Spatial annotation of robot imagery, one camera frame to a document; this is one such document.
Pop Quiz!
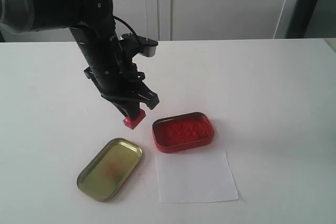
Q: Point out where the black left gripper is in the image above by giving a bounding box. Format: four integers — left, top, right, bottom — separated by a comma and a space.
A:
84, 62, 160, 120

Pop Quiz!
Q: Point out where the red stamp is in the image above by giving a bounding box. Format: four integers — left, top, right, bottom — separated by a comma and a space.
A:
123, 109, 146, 130

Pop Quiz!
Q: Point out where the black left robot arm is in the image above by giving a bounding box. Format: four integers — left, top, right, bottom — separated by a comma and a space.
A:
1, 0, 159, 121

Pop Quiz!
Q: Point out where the red ink pad tin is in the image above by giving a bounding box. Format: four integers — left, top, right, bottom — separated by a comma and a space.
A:
152, 112, 214, 154

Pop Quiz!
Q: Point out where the gold tin lid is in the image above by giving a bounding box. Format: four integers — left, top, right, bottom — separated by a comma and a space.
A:
76, 138, 143, 201

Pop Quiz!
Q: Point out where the white cabinet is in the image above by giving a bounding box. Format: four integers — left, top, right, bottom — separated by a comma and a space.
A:
0, 0, 308, 42

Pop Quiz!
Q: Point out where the white paper sheet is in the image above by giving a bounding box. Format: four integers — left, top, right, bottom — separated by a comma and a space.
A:
155, 151, 239, 203

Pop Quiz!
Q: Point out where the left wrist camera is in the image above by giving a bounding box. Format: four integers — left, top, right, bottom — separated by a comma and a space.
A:
119, 33, 159, 58

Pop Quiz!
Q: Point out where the dark vertical post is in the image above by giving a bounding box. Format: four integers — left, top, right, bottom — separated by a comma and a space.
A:
285, 0, 318, 39

